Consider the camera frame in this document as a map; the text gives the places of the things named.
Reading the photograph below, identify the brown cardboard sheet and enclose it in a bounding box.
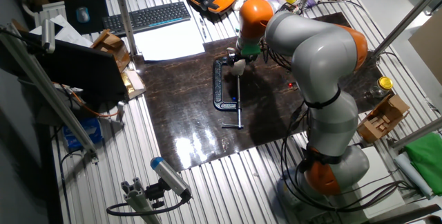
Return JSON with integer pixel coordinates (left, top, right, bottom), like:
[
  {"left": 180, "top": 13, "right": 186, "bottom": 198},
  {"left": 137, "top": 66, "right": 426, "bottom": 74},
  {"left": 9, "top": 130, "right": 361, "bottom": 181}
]
[{"left": 408, "top": 9, "right": 442, "bottom": 86}]

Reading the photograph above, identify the black C-clamp with steel screw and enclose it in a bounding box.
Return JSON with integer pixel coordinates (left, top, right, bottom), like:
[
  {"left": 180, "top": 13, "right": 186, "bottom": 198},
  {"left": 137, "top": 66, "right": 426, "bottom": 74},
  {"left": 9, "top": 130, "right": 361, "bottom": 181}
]
[{"left": 211, "top": 57, "right": 244, "bottom": 129}]

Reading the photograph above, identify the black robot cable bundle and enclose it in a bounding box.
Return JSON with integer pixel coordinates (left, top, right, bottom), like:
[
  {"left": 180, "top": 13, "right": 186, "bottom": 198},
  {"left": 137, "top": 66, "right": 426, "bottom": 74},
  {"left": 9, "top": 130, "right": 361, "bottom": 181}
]
[{"left": 279, "top": 102, "right": 417, "bottom": 214}]

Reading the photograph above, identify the black camera cable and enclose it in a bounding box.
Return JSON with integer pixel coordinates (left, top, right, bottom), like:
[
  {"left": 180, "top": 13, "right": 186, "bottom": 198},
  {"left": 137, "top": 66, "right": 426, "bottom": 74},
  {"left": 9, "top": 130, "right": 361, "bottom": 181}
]
[{"left": 106, "top": 191, "right": 191, "bottom": 217}]

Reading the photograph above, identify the gold foil box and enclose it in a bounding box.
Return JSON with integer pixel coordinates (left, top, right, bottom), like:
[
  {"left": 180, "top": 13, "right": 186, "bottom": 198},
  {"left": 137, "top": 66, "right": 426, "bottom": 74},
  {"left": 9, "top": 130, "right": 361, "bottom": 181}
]
[{"left": 120, "top": 70, "right": 146, "bottom": 100}]

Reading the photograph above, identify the grey computer mouse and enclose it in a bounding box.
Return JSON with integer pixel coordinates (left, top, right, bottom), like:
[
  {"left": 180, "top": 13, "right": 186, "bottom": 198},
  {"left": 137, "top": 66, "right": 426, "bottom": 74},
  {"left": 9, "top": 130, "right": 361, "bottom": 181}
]
[{"left": 76, "top": 6, "right": 90, "bottom": 24}]

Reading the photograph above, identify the black mouse pad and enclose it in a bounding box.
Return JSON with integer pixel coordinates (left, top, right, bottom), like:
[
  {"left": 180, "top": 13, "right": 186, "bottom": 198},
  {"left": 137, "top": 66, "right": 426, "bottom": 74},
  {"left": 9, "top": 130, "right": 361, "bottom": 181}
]
[{"left": 64, "top": 0, "right": 110, "bottom": 35}]

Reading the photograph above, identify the dark brown marble pattern mat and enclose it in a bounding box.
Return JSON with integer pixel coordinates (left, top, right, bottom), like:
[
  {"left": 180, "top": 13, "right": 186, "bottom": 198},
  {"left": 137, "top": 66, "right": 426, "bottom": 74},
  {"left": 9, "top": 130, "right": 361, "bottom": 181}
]
[{"left": 136, "top": 12, "right": 386, "bottom": 173}]

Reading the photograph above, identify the green flange adapter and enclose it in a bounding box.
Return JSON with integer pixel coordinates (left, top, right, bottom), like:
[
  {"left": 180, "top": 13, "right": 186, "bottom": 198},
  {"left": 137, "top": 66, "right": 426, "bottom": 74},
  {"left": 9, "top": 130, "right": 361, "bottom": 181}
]
[{"left": 240, "top": 43, "right": 262, "bottom": 57}]

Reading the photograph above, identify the black flat monitor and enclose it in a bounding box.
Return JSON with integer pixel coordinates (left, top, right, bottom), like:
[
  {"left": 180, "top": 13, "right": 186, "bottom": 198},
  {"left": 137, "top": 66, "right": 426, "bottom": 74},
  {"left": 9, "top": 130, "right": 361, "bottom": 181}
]
[{"left": 13, "top": 30, "right": 129, "bottom": 104}]

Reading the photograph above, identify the white base board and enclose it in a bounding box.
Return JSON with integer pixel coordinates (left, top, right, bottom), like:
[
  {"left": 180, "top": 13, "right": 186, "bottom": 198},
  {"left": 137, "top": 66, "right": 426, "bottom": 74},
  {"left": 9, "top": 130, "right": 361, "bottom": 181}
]
[{"left": 345, "top": 146, "right": 405, "bottom": 218}]

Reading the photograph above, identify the black computer keyboard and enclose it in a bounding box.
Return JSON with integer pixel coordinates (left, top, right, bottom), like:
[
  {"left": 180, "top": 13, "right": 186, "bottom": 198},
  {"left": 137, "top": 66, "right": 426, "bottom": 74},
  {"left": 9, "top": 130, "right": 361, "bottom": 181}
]
[{"left": 102, "top": 1, "right": 192, "bottom": 37}]

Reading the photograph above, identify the glass jar with yellow lid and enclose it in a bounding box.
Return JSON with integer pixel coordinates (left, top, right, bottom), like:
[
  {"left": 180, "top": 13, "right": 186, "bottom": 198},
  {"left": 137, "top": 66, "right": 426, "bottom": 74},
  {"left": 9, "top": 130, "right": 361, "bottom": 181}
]
[{"left": 368, "top": 76, "right": 394, "bottom": 100}]

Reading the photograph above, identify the short aluminium profile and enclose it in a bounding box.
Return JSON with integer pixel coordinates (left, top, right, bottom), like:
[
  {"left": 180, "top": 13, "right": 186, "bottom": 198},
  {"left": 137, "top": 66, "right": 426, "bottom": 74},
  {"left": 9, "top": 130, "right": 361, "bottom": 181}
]
[{"left": 120, "top": 177, "right": 163, "bottom": 224}]

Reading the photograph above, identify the silver camera with blue end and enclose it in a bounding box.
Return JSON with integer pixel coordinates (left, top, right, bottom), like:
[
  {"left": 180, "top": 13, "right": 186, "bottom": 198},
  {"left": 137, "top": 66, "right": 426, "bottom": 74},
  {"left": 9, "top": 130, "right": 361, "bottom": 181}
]
[{"left": 150, "top": 156, "right": 193, "bottom": 199}]

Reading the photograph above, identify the white paper roll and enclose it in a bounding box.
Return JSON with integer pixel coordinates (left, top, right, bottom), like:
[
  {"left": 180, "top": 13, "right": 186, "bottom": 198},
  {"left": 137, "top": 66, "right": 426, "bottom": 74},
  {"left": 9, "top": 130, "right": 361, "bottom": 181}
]
[{"left": 393, "top": 151, "right": 434, "bottom": 200}]

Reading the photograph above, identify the silver bar webcam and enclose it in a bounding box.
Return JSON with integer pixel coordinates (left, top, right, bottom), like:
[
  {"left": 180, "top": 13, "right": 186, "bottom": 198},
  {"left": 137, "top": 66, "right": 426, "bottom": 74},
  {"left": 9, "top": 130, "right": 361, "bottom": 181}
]
[{"left": 41, "top": 19, "right": 56, "bottom": 54}]

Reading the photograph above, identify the white translucent plastic jar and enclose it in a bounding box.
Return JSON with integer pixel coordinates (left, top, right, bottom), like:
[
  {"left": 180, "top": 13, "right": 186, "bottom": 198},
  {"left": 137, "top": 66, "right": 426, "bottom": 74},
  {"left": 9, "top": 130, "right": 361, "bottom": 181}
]
[{"left": 230, "top": 64, "right": 246, "bottom": 77}]

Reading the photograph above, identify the stack of white papers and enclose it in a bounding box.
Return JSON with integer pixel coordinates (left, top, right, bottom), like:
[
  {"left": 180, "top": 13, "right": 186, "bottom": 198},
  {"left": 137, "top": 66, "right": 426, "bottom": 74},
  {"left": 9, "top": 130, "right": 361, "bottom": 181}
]
[{"left": 29, "top": 15, "right": 94, "bottom": 48}]

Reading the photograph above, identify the orange cable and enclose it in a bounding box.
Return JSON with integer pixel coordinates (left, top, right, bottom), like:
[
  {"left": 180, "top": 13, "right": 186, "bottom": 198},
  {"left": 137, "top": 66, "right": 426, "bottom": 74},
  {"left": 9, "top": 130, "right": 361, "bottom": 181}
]
[{"left": 51, "top": 81, "right": 120, "bottom": 118}]

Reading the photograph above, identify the large white paper sheet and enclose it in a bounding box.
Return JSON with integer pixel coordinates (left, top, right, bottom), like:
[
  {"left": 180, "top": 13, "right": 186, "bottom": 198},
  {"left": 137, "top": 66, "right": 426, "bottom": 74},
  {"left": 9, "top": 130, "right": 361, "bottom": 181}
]
[{"left": 133, "top": 19, "right": 206, "bottom": 62}]

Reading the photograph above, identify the blue plastic packet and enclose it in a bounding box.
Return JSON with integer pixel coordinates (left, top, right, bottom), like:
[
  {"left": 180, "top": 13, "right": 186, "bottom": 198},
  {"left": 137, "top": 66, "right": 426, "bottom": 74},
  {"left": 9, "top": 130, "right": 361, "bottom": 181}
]
[{"left": 63, "top": 118, "right": 104, "bottom": 151}]

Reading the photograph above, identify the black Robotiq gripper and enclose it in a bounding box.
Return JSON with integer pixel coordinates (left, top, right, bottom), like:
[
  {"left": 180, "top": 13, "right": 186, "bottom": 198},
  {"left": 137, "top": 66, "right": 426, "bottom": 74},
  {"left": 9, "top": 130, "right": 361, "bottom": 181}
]
[{"left": 227, "top": 48, "right": 258, "bottom": 67}]

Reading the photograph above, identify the brown wooden box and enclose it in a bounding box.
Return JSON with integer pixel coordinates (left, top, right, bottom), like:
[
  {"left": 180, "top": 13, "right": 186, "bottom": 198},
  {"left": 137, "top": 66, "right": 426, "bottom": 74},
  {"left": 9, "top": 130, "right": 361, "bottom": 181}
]
[{"left": 90, "top": 29, "right": 131, "bottom": 73}]

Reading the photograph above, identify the green cloth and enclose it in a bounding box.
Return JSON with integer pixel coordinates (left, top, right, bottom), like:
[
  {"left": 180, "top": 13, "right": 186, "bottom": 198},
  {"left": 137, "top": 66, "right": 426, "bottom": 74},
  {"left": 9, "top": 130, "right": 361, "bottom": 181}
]
[{"left": 404, "top": 132, "right": 442, "bottom": 196}]

